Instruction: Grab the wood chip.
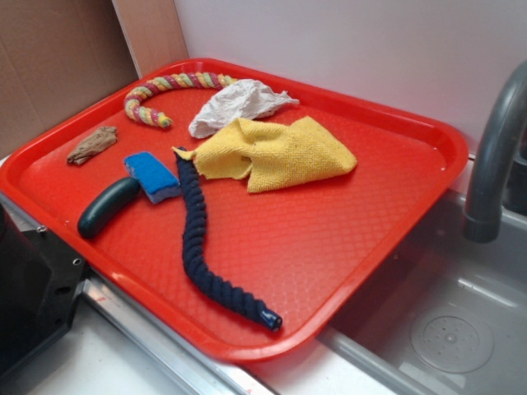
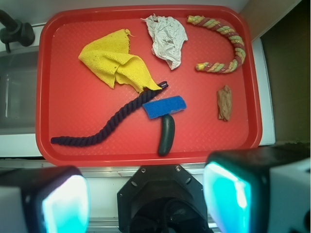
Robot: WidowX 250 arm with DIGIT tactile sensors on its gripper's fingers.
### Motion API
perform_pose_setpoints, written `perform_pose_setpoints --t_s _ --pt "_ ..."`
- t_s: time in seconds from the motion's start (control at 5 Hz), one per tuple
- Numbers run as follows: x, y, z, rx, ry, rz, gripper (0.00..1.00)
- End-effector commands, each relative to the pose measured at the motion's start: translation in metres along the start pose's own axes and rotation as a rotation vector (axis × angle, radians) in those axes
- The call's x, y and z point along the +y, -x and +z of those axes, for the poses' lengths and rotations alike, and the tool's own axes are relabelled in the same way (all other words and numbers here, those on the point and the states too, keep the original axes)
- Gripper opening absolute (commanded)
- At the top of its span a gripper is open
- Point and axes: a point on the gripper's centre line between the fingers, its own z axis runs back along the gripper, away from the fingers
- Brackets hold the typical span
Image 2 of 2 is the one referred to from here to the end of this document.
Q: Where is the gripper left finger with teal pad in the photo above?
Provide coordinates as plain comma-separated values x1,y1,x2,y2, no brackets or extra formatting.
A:
0,166,90,233

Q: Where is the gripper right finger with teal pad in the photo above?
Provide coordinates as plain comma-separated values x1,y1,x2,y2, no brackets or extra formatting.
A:
203,146,311,233

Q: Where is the brown wood chip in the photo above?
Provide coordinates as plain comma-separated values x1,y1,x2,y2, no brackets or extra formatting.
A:
217,85,232,121

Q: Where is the dark green toy cucumber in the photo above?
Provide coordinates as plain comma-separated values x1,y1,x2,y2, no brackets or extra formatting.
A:
158,115,175,156

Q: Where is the red plastic tray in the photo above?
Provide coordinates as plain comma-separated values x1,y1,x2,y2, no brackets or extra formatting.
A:
35,5,262,166

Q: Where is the blue sponge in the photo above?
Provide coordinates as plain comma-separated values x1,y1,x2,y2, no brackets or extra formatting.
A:
142,96,187,119

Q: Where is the grey plastic sink basin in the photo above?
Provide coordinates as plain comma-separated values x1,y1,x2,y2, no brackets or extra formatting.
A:
0,46,38,135

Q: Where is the yellow microfibre cloth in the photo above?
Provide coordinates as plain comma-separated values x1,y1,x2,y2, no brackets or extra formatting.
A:
78,29,162,94

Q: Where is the grey sink faucet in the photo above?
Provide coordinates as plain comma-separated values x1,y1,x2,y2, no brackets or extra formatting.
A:
0,10,35,53

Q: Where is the crumpled white paper towel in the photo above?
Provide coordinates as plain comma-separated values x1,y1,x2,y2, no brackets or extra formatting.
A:
142,14,188,70

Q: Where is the dark navy rope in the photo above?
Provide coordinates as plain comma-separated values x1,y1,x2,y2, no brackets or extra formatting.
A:
50,81,169,148

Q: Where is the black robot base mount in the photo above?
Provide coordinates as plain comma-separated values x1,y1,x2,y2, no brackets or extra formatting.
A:
117,165,213,233

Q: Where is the red green yellow rope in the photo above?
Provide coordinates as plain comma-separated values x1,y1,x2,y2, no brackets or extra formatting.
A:
186,15,247,74

